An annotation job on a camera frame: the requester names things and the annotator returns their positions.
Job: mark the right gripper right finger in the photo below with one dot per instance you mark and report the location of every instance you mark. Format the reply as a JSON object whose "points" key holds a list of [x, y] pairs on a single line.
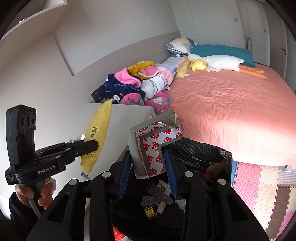
{"points": [[213, 210]]}

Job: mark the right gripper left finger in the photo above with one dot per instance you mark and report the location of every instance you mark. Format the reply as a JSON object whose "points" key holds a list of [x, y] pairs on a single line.
{"points": [[64, 219]]}

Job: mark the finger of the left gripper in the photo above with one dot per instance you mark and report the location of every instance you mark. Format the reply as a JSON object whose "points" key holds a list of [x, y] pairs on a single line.
{"points": [[74, 143], [83, 149]]}

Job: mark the yellow snack packet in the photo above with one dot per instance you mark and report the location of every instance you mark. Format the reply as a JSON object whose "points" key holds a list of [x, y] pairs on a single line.
{"points": [[97, 130]]}

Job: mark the purple knotted plastic bag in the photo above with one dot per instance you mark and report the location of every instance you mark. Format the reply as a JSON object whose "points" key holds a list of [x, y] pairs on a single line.
{"points": [[156, 195]]}

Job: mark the black trash bag bin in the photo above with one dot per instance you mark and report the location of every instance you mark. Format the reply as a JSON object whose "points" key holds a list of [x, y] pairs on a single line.
{"points": [[129, 216]]}

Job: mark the coloured foam floor mat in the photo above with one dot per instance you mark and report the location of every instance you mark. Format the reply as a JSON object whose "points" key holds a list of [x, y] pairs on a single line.
{"points": [[268, 191]]}

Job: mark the navy rabbit print pajama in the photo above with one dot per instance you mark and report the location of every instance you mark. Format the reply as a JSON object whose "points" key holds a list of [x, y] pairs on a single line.
{"points": [[116, 90]]}

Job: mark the pink fleece garment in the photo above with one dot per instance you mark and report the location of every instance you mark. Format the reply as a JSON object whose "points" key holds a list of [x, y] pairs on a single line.
{"points": [[124, 77]]}

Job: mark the yellow fuzzy garment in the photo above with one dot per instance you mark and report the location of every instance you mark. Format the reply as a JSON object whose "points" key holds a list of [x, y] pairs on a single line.
{"points": [[139, 67]]}

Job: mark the pink Hello Kitty garment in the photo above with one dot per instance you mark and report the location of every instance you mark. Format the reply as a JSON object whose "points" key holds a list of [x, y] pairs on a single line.
{"points": [[160, 102]]}

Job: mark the white pink cartoon blanket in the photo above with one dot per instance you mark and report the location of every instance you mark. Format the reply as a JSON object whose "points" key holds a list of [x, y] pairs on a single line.
{"points": [[158, 83]]}

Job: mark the yellow long bolster pillow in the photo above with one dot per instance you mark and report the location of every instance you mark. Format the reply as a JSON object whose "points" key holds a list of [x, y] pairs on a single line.
{"points": [[182, 71]]}

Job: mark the yellow duck plush toy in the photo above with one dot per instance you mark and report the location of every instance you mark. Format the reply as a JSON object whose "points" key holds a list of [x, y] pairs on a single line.
{"points": [[198, 65]]}

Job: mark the white goose plush toy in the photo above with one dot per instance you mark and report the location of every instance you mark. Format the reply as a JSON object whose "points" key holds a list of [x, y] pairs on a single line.
{"points": [[217, 63]]}

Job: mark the patchwork checked pillow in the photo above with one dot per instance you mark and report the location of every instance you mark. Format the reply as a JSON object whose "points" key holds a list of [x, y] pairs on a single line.
{"points": [[180, 46]]}

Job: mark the teal blue quilt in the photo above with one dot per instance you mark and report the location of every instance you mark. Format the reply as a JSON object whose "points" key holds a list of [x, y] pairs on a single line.
{"points": [[209, 50]]}

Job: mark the black wall socket panel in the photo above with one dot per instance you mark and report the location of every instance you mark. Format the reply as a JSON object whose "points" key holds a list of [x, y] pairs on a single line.
{"points": [[99, 94]]}

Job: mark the white door with handle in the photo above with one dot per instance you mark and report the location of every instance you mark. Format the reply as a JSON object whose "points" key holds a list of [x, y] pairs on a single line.
{"points": [[278, 40]]}

